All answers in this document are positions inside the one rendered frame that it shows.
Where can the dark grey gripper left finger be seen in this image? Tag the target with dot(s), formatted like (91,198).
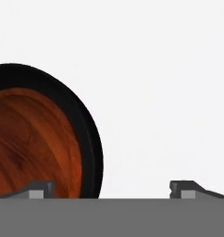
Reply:
(39,188)

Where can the black bowl with wooden inside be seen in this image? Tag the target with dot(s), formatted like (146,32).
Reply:
(33,135)

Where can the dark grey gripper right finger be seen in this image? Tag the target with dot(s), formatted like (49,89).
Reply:
(184,187)

